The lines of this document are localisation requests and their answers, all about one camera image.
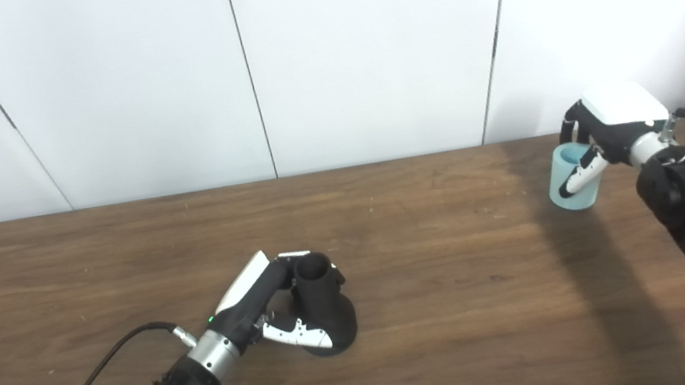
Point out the black funnel-shaped nozzle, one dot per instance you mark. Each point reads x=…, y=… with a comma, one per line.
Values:
x=329, y=310

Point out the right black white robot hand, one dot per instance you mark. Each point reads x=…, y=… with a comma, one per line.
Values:
x=620, y=117

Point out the light blue cylinder cup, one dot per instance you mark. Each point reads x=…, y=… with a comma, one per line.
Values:
x=566, y=169

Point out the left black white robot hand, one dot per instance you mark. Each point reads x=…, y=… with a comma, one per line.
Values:
x=246, y=298

